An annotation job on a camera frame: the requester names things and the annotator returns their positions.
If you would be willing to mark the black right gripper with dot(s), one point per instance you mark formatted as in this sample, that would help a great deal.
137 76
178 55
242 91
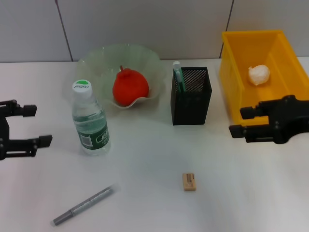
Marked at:
292 118

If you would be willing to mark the beige eraser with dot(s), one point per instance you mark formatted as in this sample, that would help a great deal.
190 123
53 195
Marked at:
189 182

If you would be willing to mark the translucent green fruit bowl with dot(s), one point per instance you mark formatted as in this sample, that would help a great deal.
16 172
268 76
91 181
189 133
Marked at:
96 72

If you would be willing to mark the silver grey marker pen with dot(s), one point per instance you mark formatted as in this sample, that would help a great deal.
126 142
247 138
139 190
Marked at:
89 201

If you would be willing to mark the white paper ball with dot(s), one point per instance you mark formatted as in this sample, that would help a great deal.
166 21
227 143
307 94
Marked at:
259 75

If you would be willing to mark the mint green utility knife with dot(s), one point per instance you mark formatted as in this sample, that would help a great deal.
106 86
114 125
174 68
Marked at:
179 77

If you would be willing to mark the black mesh pen holder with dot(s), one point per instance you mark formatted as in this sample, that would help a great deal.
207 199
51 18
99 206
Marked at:
190 108

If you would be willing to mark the clear green-label water bottle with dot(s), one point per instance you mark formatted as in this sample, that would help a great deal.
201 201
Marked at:
91 120

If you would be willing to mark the orange fruit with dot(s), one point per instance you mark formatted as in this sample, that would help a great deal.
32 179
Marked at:
130 87

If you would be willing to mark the yellow plastic bin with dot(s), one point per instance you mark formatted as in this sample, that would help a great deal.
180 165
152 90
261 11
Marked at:
241 60

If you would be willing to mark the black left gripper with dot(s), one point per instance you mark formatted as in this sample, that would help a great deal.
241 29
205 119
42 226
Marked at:
4 130

